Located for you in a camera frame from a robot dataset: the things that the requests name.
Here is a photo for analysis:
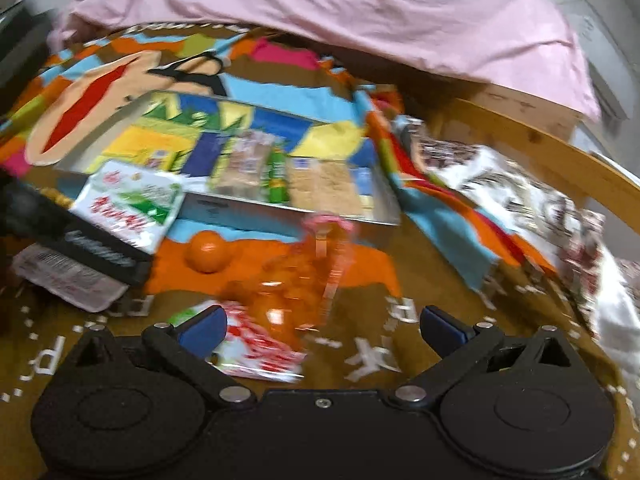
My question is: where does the grey tray with drawing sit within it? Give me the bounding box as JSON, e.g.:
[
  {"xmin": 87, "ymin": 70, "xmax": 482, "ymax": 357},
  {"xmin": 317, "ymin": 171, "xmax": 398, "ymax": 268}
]
[{"xmin": 55, "ymin": 91, "xmax": 401, "ymax": 226}]

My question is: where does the small orange tangerine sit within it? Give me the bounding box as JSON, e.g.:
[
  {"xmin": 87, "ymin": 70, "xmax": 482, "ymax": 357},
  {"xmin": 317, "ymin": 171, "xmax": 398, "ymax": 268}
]
[{"xmin": 185, "ymin": 230, "xmax": 232, "ymax": 274}]

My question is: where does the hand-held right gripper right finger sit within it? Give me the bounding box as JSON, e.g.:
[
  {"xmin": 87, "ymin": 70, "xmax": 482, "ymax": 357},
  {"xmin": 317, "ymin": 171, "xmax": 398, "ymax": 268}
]
[{"xmin": 387, "ymin": 305, "xmax": 573, "ymax": 407}]

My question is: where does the wooden box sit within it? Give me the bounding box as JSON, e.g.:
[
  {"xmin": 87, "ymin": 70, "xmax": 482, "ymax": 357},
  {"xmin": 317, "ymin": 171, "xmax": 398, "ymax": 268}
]
[{"xmin": 477, "ymin": 82, "xmax": 586, "ymax": 141}]

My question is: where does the long blue packet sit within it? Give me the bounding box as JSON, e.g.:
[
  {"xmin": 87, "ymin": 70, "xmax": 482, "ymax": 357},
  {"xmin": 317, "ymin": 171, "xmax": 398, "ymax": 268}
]
[{"xmin": 187, "ymin": 130, "xmax": 236, "ymax": 181}]

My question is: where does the pink bed sheet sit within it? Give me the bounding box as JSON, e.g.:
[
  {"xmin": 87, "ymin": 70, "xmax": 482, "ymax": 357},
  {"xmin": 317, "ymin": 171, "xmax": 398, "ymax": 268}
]
[{"xmin": 50, "ymin": 0, "xmax": 601, "ymax": 121}]

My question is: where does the clear snack bar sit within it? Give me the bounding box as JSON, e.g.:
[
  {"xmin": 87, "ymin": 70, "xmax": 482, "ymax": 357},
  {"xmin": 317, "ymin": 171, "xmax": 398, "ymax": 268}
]
[{"xmin": 212, "ymin": 130, "xmax": 268, "ymax": 196}]

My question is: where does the white air conditioner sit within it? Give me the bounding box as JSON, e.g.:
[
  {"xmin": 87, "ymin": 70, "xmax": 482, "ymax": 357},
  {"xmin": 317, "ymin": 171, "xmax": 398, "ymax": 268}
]
[{"xmin": 590, "ymin": 65, "xmax": 632, "ymax": 122}]

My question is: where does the floral patterned pillow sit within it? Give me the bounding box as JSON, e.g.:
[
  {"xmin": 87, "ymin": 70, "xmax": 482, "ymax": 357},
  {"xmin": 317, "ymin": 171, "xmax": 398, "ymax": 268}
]
[{"xmin": 400, "ymin": 117, "xmax": 640, "ymax": 361}]

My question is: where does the red white snack packet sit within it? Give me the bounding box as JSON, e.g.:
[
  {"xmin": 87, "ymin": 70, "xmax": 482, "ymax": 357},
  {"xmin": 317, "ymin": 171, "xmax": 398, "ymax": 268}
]
[{"xmin": 167, "ymin": 300, "xmax": 307, "ymax": 383}]

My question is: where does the white printed snack packet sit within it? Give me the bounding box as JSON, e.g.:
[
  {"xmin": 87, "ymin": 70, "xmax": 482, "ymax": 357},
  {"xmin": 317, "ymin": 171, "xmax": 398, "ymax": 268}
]
[{"xmin": 12, "ymin": 245, "xmax": 128, "ymax": 313}]

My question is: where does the colourful printed blanket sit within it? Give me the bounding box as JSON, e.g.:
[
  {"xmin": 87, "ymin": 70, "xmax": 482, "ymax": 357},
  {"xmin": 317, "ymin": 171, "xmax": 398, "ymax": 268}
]
[{"xmin": 0, "ymin": 22, "xmax": 640, "ymax": 480}]

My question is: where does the white green snack packet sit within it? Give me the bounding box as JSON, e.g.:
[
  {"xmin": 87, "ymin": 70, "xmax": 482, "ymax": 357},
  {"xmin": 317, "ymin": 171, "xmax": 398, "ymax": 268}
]
[{"xmin": 70, "ymin": 160, "xmax": 185, "ymax": 255}]

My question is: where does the clear orange bag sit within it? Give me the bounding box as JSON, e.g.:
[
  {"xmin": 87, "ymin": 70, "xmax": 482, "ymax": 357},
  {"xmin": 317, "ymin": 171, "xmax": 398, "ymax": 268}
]
[{"xmin": 222, "ymin": 212, "xmax": 358, "ymax": 341}]

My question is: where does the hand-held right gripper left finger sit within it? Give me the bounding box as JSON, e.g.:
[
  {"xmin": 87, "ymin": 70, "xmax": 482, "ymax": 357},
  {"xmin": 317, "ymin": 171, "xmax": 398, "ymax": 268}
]
[{"xmin": 75, "ymin": 304, "xmax": 256, "ymax": 406}]

